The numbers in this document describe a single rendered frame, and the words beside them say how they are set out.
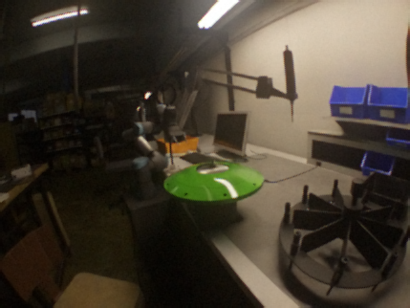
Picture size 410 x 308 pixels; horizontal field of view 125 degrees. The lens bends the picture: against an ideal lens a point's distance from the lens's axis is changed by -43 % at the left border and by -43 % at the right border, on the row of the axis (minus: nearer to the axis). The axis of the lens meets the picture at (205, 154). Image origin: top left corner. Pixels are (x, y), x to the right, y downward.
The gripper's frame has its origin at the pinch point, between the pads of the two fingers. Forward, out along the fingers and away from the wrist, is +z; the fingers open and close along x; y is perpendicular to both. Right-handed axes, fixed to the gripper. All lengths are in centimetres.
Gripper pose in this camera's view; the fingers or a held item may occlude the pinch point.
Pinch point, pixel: (183, 144)
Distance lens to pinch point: 77.1
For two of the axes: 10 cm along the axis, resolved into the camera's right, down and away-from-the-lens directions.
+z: 4.4, 6.9, -5.7
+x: -8.7, 1.7, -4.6
